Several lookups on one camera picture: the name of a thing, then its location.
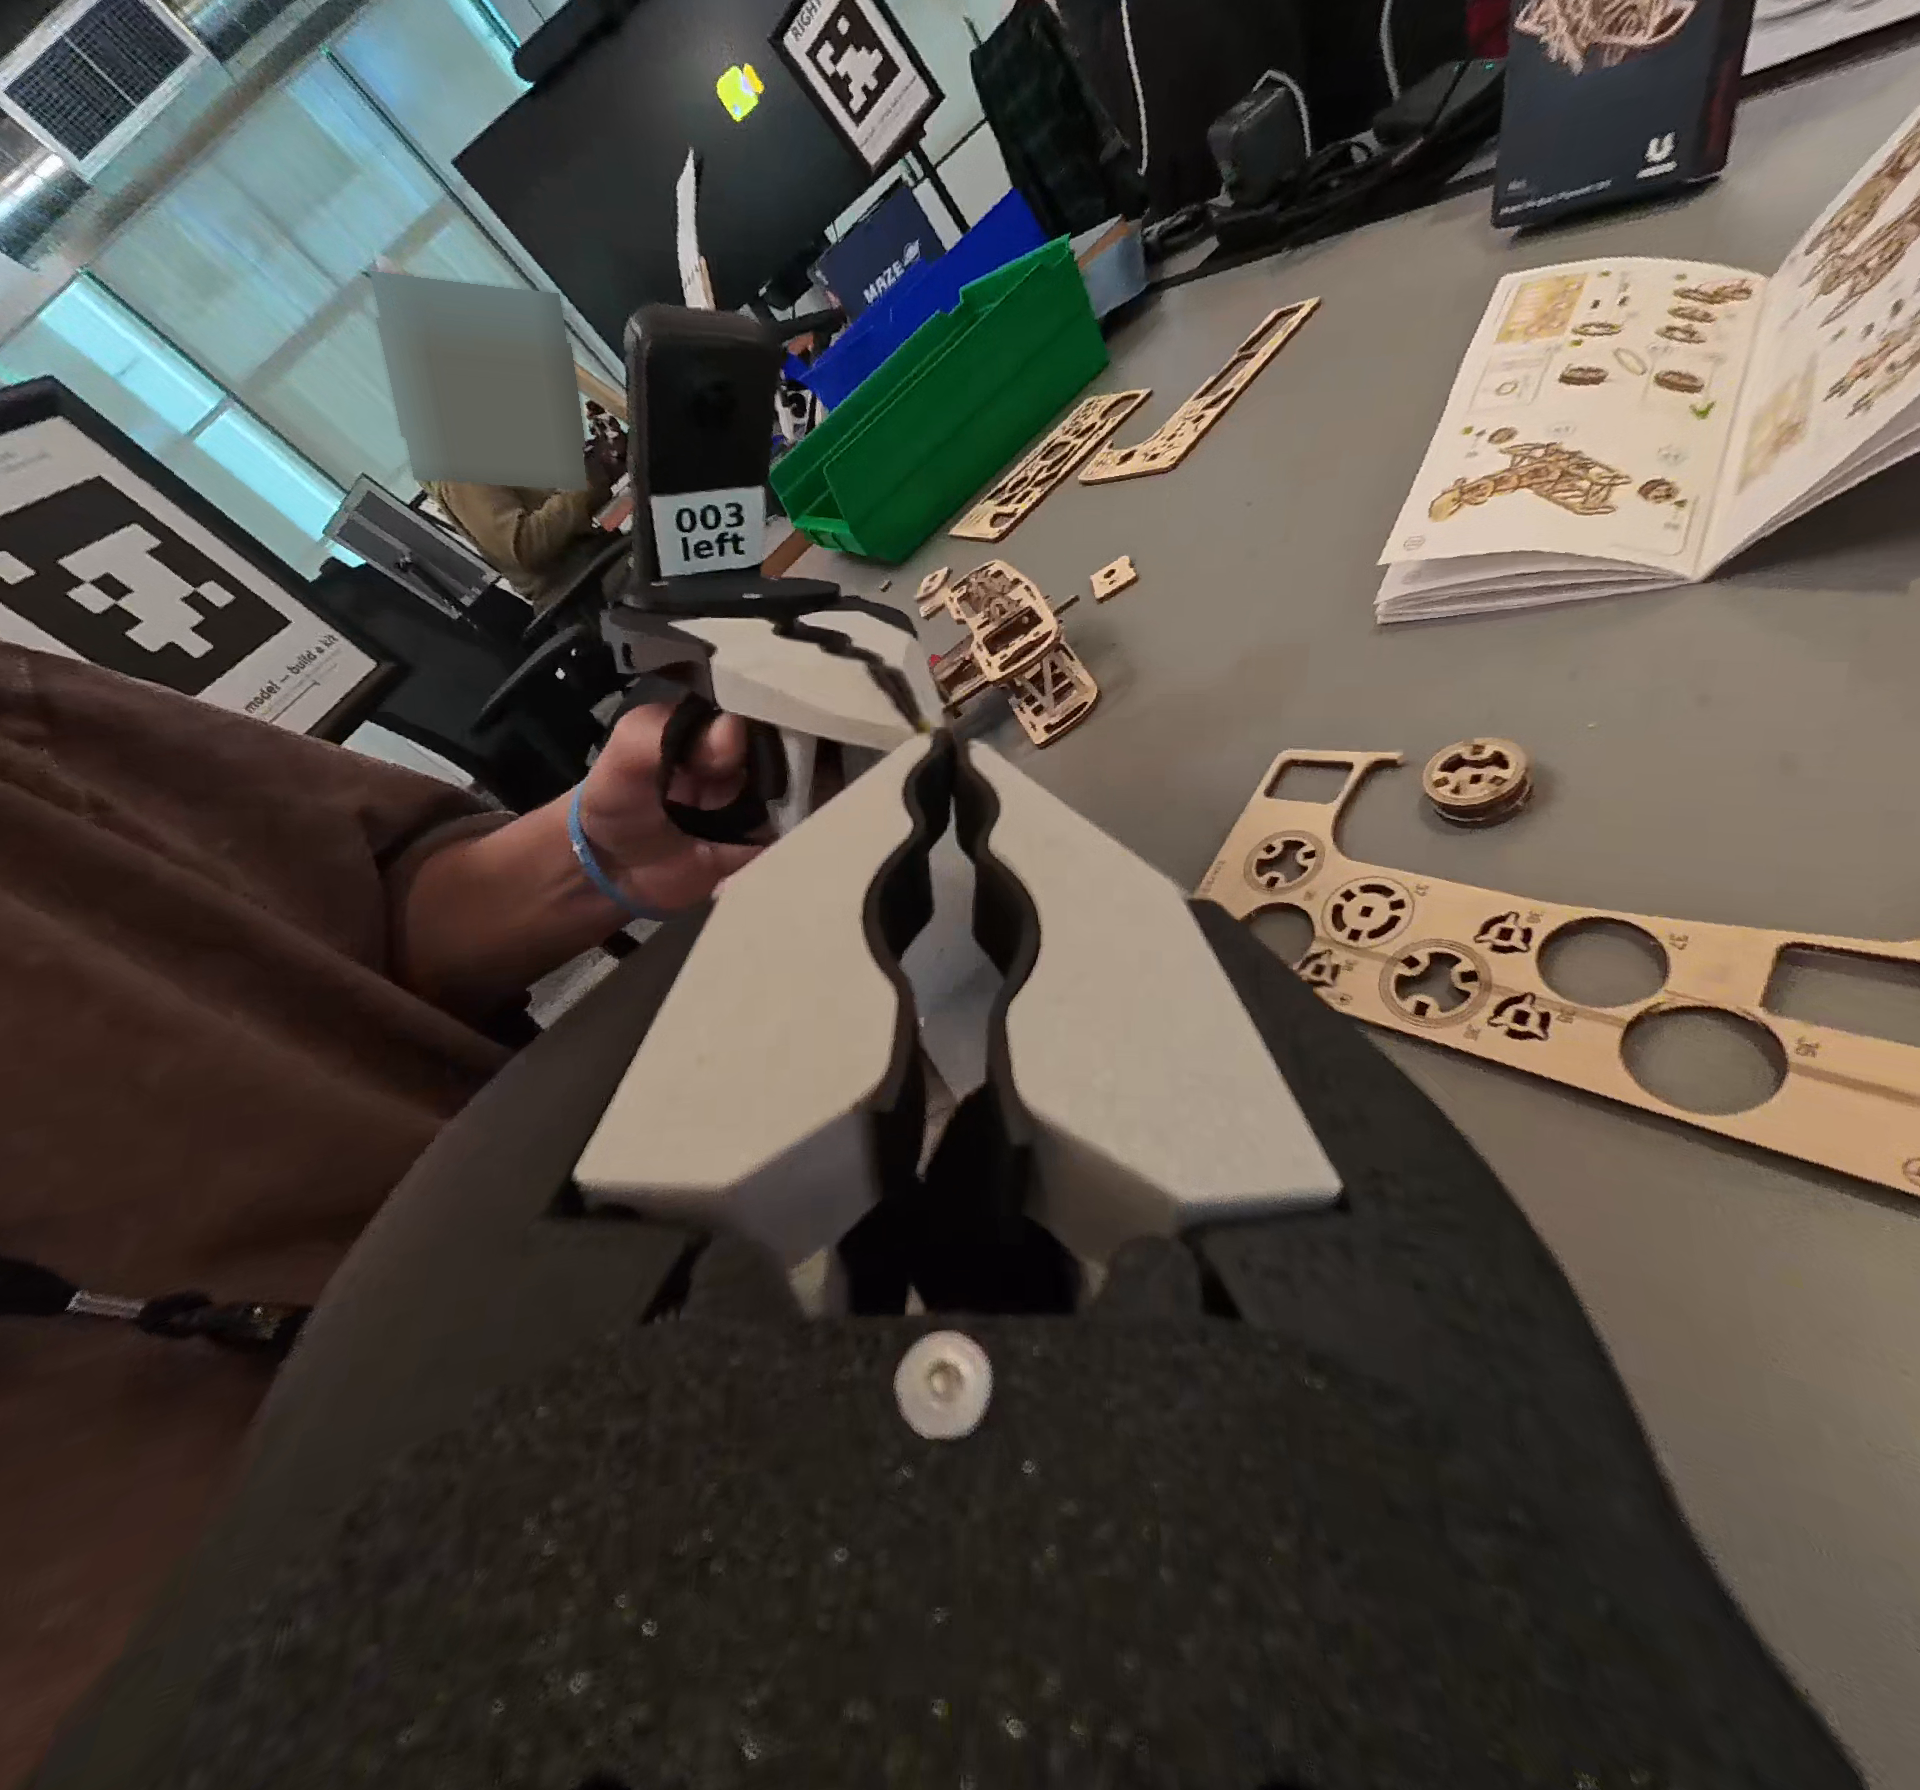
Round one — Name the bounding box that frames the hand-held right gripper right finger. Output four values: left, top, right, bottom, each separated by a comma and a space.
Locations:
954, 737, 1344, 1304

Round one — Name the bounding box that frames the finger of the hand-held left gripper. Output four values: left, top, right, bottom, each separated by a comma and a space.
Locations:
778, 593, 938, 728
690, 613, 942, 753

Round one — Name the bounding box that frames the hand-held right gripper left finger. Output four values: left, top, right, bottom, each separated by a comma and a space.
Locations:
574, 737, 961, 1315

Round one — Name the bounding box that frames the person's left forearm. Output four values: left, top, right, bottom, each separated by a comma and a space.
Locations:
0, 642, 669, 1223

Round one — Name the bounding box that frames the grey desk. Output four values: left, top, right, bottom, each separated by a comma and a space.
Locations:
525, 12, 1920, 1790

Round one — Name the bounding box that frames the person's left hand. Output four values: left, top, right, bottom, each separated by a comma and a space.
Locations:
578, 702, 781, 922

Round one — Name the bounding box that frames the wooden model airplane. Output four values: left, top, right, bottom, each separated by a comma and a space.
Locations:
915, 562, 1102, 747

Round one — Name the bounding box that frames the green plastic bin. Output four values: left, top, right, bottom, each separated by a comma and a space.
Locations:
769, 237, 1111, 566

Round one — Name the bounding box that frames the short wooden part sheet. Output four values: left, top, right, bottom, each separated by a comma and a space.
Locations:
948, 387, 1156, 542

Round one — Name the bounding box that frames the blue wristband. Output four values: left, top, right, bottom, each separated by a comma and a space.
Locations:
568, 782, 676, 922

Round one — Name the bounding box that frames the blue plastic bin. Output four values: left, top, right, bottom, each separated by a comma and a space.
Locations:
779, 190, 1051, 413

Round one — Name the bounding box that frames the black office chair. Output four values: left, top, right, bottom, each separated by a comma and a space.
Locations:
476, 545, 644, 805

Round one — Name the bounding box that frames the dark blue game box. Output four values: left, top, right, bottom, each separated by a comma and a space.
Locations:
810, 180, 951, 314

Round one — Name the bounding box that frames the large black monitor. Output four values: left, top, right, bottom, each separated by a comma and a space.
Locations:
450, 0, 998, 367

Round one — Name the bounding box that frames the long wooden part sheet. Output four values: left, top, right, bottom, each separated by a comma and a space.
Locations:
1080, 297, 1323, 487

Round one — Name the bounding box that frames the small marker sign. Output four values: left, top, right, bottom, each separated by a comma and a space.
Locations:
769, 0, 946, 171

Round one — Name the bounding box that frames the round wooden wheel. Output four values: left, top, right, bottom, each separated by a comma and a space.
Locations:
1421, 737, 1535, 824

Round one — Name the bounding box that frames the dark checked cloth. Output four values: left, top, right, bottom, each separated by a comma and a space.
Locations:
968, 0, 1149, 239

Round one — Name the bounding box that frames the framed marker sign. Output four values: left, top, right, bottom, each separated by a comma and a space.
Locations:
0, 378, 407, 743

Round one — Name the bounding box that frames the wooden sheet with round holes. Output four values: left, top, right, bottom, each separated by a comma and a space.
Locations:
1194, 747, 1920, 1198

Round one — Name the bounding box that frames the black power adapter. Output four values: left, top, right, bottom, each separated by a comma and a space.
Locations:
1206, 77, 1313, 209

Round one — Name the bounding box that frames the white ceiling vent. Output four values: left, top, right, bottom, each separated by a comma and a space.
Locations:
0, 0, 212, 171

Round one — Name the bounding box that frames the open instruction booklet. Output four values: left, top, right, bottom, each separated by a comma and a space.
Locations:
1371, 95, 1920, 626

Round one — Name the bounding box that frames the dark model kit box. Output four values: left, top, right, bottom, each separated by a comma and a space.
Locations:
1491, 0, 1789, 234

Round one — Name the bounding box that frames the black cable bundle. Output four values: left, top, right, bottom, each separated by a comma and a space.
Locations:
1147, 58, 1510, 267

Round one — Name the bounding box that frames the black lanyard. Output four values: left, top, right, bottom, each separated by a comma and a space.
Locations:
0, 1259, 312, 1360

